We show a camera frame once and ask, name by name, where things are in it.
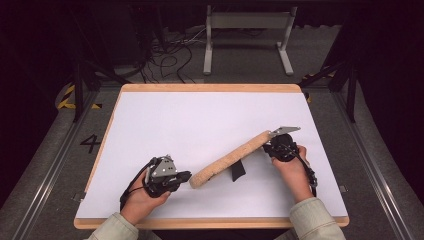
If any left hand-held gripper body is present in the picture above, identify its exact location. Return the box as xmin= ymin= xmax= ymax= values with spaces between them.
xmin=142 ymin=154 xmax=184 ymax=199

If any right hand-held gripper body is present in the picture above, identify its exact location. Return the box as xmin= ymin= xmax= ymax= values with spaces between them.
xmin=263 ymin=125 xmax=302 ymax=164

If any wooden board with black pads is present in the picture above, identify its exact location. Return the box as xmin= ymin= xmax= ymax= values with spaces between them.
xmin=188 ymin=129 xmax=273 ymax=190

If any person's right hand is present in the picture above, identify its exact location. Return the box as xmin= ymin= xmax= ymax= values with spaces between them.
xmin=271 ymin=144 xmax=315 ymax=204

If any person's left hand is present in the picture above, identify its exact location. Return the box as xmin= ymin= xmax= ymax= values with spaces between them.
xmin=120 ymin=169 xmax=172 ymax=226

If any white table sheet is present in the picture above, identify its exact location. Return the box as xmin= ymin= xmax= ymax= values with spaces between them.
xmin=75 ymin=91 xmax=350 ymax=220

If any yellow and black floor tape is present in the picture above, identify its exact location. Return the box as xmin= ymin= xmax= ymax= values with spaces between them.
xmin=300 ymin=71 xmax=336 ymax=104

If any black tripod stand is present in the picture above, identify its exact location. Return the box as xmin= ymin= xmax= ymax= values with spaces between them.
xmin=70 ymin=58 xmax=132 ymax=123
xmin=297 ymin=59 xmax=360 ymax=123

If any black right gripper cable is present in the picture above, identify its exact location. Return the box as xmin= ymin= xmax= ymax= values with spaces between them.
xmin=289 ymin=143 xmax=319 ymax=198

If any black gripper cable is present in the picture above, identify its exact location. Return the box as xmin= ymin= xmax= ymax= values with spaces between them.
xmin=289 ymin=143 xmax=319 ymax=198
xmin=118 ymin=156 xmax=158 ymax=212

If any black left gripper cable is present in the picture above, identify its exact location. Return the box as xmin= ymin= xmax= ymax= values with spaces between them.
xmin=118 ymin=156 xmax=158 ymax=212

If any metal floor rail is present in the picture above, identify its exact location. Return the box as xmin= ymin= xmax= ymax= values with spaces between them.
xmin=11 ymin=89 xmax=102 ymax=240
xmin=332 ymin=89 xmax=417 ymax=240

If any tangle of black floor cables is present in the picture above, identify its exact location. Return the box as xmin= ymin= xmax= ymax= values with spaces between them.
xmin=139 ymin=26 xmax=208 ymax=85

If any white metal stand frame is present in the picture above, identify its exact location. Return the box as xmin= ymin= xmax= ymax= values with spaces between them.
xmin=202 ymin=4 xmax=299 ymax=77

